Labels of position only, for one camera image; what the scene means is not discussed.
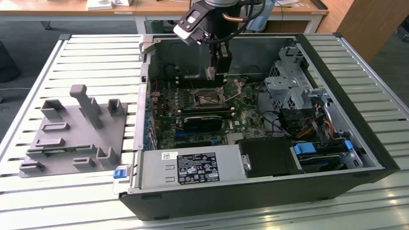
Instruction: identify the black RAM slot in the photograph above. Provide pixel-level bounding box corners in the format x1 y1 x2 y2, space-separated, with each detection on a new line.
179 107 231 114
179 111 233 118
178 80 225 88

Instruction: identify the black cable bundle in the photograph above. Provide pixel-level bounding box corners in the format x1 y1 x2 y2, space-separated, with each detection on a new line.
257 81 293 141

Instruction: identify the coloured power wire bundle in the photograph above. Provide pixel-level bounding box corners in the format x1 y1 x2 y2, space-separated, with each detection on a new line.
295 103 337 143

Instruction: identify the wooden desk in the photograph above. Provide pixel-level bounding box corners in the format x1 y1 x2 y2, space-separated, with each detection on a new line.
0 0 330 34

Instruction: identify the CPU socket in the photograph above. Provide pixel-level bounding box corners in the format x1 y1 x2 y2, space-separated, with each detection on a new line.
190 88 230 109

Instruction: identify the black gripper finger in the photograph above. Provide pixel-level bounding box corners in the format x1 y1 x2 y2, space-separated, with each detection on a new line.
217 43 233 75
206 43 218 70

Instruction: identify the silver drive cage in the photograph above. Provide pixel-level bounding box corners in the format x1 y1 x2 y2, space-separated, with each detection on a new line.
263 45 333 113

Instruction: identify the silver power supply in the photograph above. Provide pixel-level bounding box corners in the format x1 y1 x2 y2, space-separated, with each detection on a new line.
126 148 249 195

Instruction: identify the black PC case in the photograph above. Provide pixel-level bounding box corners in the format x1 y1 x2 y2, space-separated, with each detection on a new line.
111 33 400 221

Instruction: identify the metal socket cover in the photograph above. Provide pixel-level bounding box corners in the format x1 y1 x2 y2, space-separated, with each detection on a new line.
217 76 249 104

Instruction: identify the grey parts rack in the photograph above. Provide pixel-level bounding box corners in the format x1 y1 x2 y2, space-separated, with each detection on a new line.
17 84 129 179

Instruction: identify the white box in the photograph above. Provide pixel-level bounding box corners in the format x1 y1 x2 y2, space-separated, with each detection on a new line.
86 0 114 11

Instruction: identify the green RAM stick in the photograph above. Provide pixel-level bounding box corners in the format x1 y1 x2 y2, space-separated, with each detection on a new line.
41 147 78 154

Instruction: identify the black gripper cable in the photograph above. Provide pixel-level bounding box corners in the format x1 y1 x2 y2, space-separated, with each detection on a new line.
221 0 267 45

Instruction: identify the wooden cabinet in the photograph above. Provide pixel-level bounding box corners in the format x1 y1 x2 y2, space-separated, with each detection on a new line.
314 0 409 63

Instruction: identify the green motherboard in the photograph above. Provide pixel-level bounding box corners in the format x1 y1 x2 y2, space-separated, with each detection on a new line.
145 74 271 150

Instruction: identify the hard disk in blue carrier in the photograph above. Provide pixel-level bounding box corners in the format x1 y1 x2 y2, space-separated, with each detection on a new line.
291 140 355 173

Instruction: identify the black plastic bay cover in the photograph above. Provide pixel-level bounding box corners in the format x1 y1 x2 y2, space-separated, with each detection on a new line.
237 138 303 178

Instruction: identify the black graphics card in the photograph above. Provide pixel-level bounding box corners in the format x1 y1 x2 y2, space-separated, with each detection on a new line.
178 115 223 134

